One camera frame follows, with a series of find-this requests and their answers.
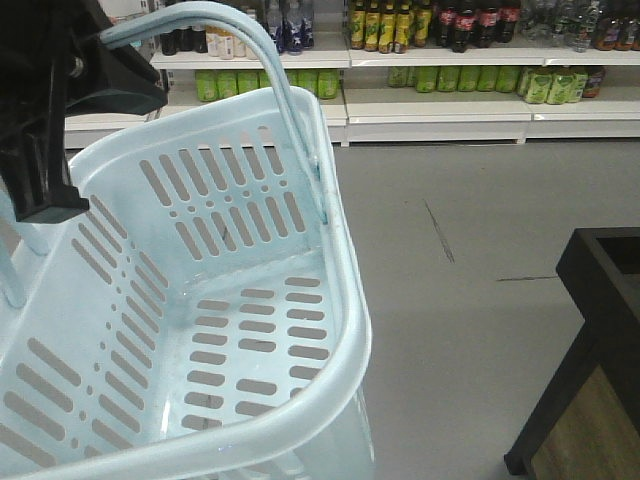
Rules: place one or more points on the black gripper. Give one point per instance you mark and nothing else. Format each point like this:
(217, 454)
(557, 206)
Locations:
(35, 110)

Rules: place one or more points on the light blue plastic basket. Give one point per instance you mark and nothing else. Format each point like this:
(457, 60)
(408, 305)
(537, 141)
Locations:
(184, 300)

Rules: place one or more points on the white store shelving unit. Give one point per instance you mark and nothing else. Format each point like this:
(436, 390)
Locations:
(367, 110)

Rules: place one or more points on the black wooden produce display stand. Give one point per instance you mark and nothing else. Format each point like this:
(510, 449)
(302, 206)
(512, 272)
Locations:
(586, 422)

